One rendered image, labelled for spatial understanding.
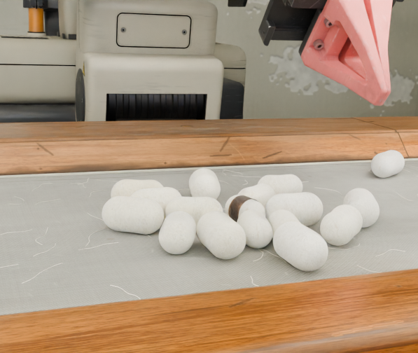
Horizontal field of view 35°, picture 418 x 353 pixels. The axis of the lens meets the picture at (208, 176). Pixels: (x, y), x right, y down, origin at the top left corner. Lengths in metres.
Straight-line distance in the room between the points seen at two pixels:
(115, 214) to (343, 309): 0.18
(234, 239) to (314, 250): 0.04
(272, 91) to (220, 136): 2.11
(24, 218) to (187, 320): 0.22
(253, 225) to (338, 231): 0.05
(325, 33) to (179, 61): 0.60
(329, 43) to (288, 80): 2.24
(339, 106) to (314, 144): 2.23
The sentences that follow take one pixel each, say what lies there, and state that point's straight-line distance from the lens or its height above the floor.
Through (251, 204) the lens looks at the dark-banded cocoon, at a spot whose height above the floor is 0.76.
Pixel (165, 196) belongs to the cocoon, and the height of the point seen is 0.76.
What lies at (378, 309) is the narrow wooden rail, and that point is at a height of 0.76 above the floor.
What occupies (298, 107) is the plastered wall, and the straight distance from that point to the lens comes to 2.78.
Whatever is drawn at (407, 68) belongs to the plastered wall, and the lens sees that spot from 3.01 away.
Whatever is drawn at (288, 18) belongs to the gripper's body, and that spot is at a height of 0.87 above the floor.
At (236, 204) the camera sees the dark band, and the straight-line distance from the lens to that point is 0.42.
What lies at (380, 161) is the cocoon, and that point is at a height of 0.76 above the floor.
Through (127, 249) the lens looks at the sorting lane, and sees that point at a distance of 0.38.
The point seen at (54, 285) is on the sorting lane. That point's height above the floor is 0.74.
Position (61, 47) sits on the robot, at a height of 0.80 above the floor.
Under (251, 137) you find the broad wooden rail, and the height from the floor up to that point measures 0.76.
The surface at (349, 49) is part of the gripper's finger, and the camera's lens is 0.51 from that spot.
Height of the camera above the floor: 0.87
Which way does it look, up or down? 13 degrees down
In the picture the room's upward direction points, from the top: 2 degrees clockwise
